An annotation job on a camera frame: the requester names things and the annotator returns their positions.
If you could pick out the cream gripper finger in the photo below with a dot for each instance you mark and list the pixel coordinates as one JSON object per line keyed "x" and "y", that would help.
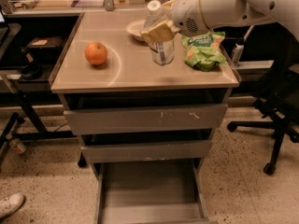
{"x": 161, "y": 32}
{"x": 167, "y": 7}

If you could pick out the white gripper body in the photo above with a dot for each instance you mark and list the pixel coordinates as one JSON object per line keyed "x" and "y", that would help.
{"x": 186, "y": 12}

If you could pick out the clear plastic bottle white cap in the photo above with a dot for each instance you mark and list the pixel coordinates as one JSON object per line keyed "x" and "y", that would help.
{"x": 162, "y": 53}

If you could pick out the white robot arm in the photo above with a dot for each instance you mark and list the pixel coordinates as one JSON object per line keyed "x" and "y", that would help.
{"x": 239, "y": 13}

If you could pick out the grey drawer cabinet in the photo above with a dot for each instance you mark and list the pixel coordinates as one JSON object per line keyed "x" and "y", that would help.
{"x": 130, "y": 78}

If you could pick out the middle grey drawer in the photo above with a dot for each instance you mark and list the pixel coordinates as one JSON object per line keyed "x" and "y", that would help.
{"x": 147, "y": 151}

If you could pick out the top grey drawer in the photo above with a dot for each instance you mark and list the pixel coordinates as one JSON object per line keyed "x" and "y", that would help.
{"x": 145, "y": 119}

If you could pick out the open bottom grey drawer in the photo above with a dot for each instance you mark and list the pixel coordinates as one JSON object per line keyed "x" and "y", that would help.
{"x": 150, "y": 192}

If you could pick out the small bottle on floor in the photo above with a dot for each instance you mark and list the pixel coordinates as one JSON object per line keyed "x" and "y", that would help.
{"x": 16, "y": 144}

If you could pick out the white paper bowl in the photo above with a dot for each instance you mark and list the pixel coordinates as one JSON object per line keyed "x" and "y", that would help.
{"x": 134, "y": 28}

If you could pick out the green chip bag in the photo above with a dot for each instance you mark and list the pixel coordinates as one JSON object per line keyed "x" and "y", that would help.
{"x": 203, "y": 51}

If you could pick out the orange apple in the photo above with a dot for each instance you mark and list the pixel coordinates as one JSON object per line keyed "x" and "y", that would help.
{"x": 96, "y": 53}

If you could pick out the black box on shelf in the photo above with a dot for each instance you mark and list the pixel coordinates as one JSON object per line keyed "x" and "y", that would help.
{"x": 44, "y": 48}

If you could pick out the black office chair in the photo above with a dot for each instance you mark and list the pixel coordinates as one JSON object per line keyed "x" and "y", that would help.
{"x": 277, "y": 97}

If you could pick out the white sneaker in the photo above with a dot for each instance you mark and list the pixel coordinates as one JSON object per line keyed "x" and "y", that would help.
{"x": 11, "y": 204}

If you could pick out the black desk frame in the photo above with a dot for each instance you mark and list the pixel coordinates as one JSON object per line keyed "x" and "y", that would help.
{"x": 16, "y": 120}

